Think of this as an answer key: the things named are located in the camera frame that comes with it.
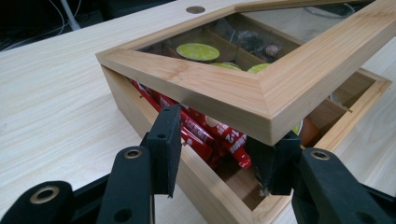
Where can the green round capsule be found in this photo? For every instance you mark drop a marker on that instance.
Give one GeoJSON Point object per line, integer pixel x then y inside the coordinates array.
{"type": "Point", "coordinates": [226, 66]}
{"type": "Point", "coordinates": [259, 67]}
{"type": "Point", "coordinates": [198, 51]}

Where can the wooden box with glass lid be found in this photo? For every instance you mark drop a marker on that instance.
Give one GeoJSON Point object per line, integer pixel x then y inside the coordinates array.
{"type": "Point", "coordinates": [218, 90]}

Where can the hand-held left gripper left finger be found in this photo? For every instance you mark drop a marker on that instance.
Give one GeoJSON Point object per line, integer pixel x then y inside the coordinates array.
{"type": "Point", "coordinates": [165, 149]}

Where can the white desk frame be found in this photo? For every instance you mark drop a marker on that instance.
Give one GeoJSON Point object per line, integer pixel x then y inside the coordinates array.
{"type": "Point", "coordinates": [70, 15]}

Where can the pile of dark sachets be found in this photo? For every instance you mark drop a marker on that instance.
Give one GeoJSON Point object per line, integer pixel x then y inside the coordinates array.
{"type": "Point", "coordinates": [249, 39]}

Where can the pile of red stick packets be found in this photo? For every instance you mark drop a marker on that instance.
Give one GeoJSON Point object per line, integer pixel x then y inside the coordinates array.
{"type": "Point", "coordinates": [202, 130]}

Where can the brown round capsule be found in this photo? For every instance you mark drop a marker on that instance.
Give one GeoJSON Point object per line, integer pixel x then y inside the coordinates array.
{"type": "Point", "coordinates": [308, 132]}

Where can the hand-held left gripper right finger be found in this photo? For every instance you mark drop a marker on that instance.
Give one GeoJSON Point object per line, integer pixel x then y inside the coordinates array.
{"type": "Point", "coordinates": [277, 168]}

